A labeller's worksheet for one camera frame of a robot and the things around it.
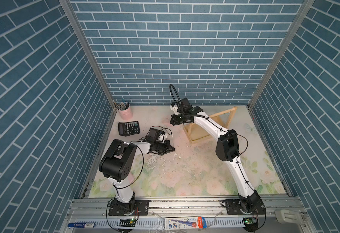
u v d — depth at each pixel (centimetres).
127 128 105
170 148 90
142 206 74
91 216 74
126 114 106
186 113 75
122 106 107
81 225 68
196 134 99
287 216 70
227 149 61
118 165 48
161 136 84
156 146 82
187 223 69
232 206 74
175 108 90
